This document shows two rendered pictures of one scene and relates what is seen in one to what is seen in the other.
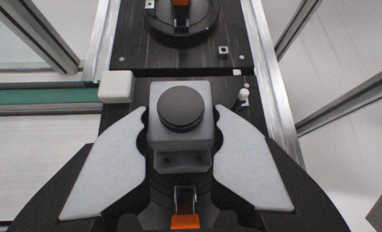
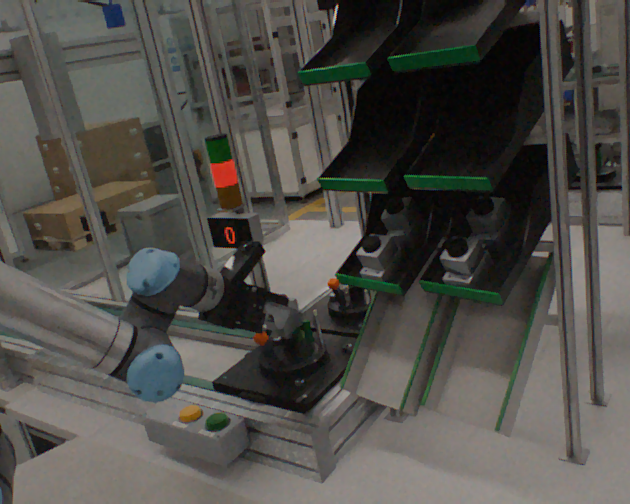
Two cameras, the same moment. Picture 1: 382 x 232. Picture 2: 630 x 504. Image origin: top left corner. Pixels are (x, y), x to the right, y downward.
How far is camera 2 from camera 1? 1.15 m
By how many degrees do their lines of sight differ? 56
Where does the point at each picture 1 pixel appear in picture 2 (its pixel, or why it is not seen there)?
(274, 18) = not seen: hidden behind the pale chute
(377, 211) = (355, 383)
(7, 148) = (207, 357)
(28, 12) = (263, 282)
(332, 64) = not seen: hidden behind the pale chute
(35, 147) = (221, 360)
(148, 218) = (253, 377)
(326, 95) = not seen: hidden behind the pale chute
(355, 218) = (408, 476)
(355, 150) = (462, 441)
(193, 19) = (356, 305)
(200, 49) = (351, 323)
